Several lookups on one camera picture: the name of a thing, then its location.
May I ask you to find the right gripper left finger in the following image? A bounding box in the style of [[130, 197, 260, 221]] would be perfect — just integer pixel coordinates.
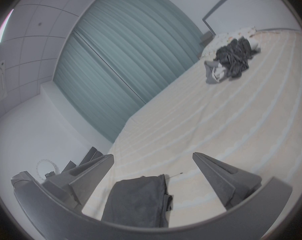
[[42, 154, 114, 207]]

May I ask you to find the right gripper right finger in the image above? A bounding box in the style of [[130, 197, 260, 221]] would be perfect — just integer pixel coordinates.
[[192, 152, 263, 208]]

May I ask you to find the blue-green curtain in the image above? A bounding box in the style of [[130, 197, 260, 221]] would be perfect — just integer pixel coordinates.
[[52, 31, 147, 144], [73, 0, 204, 105]]

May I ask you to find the bed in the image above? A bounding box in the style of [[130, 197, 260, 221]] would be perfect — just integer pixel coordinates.
[[82, 0, 302, 228]]

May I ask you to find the white printed pillow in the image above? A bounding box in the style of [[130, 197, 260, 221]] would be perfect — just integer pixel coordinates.
[[201, 26, 258, 59]]

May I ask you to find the black T-shirt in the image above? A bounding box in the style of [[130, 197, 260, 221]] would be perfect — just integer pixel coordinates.
[[101, 174, 173, 228]]

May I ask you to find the pile of clothes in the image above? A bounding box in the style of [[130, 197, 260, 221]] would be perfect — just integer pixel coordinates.
[[204, 37, 261, 85]]

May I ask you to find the grey bedside table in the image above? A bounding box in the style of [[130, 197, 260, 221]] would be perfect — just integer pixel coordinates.
[[198, 31, 214, 47]]

